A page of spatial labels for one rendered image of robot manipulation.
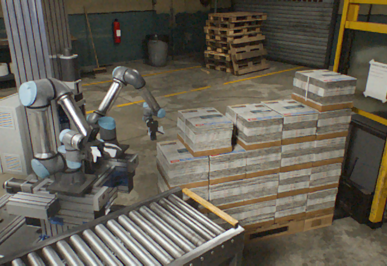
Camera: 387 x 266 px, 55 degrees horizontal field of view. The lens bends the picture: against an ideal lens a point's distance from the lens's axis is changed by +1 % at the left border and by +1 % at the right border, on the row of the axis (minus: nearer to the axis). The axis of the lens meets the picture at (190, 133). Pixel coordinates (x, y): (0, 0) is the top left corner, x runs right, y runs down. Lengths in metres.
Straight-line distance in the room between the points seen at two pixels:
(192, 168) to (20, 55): 1.27
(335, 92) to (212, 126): 0.98
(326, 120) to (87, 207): 1.81
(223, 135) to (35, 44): 1.30
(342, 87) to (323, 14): 6.91
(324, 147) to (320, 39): 6.95
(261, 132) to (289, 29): 7.81
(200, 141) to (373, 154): 1.67
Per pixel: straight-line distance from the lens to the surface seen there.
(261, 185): 2.84
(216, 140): 2.52
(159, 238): 1.84
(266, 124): 2.65
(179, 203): 2.08
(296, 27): 10.24
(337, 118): 3.00
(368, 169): 3.62
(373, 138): 3.52
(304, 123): 2.83
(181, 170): 2.50
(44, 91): 2.03
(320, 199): 3.27
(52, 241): 1.91
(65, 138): 1.88
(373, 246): 3.40
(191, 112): 2.69
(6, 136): 2.59
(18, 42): 2.38
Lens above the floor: 1.92
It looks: 22 degrees down
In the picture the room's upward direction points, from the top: straight up
